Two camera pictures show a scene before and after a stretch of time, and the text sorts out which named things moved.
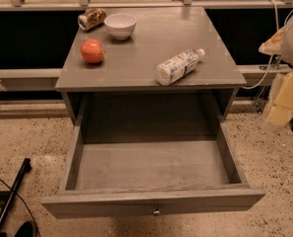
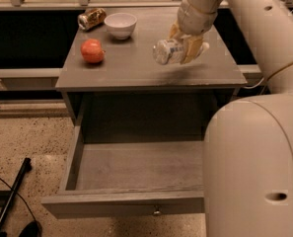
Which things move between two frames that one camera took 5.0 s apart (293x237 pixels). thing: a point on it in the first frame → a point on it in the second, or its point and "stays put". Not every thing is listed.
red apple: x=91 y=50 stays put
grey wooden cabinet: x=151 y=65 stays put
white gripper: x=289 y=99 → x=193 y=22
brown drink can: x=92 y=18 stays put
